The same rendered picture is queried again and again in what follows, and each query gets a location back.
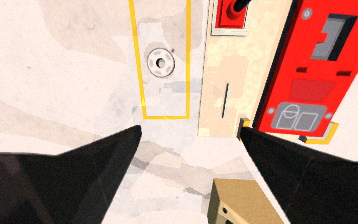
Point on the grey wheel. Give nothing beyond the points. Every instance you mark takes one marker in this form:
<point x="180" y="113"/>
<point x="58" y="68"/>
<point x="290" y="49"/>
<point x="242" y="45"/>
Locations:
<point x="153" y="59"/>

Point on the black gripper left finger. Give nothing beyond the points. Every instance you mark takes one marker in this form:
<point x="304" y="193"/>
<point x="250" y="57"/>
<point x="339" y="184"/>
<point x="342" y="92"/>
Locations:
<point x="73" y="187"/>

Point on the yellow tape outline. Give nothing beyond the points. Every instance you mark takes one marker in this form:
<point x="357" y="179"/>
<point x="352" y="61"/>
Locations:
<point x="188" y="37"/>

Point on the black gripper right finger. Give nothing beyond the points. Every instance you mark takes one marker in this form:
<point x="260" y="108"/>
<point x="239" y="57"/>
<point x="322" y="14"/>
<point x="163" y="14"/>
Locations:
<point x="310" y="186"/>

